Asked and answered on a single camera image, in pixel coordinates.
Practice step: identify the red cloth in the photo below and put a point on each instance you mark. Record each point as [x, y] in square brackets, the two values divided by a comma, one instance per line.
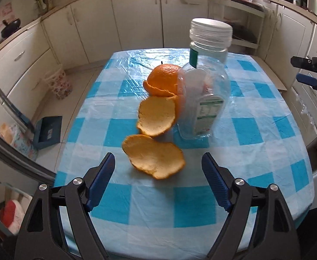
[10, 215]

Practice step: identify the floral waste basket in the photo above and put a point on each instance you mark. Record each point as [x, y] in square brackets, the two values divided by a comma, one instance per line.
[59, 85]

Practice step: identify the white kitchen cabinets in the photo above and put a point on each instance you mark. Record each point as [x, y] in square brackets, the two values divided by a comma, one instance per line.
[136, 10]
[293, 32]

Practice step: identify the black wok with lid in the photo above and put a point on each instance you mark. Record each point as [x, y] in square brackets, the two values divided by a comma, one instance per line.
[10, 27]

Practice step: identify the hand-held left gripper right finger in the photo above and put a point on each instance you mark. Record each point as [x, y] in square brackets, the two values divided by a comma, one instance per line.
[215, 181]

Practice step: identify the blue checkered tablecloth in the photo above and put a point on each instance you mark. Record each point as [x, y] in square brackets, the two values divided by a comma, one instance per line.
[256, 130]

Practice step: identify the black pan on shelf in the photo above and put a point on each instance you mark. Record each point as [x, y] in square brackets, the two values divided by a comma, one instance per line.
[242, 32]

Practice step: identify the domed orange peel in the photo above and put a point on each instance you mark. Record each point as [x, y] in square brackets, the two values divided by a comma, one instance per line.
[163, 78]

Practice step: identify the orange peel piece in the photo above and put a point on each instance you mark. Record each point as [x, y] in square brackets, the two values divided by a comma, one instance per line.
[157, 115]
[153, 157]

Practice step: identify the blue dustpan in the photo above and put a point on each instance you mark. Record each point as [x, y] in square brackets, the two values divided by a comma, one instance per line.
[47, 132]

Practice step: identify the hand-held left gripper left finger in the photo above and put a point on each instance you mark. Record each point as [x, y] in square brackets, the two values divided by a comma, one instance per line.
[101, 181]

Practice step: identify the clear plastic bottle white cap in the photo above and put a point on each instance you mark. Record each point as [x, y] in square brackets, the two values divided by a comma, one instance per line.
[211, 35]

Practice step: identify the white shelf cart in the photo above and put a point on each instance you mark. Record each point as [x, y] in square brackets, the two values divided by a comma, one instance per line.
[242, 8]

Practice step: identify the floral cloth bag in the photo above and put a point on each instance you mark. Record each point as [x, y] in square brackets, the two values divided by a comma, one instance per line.
[17, 140]

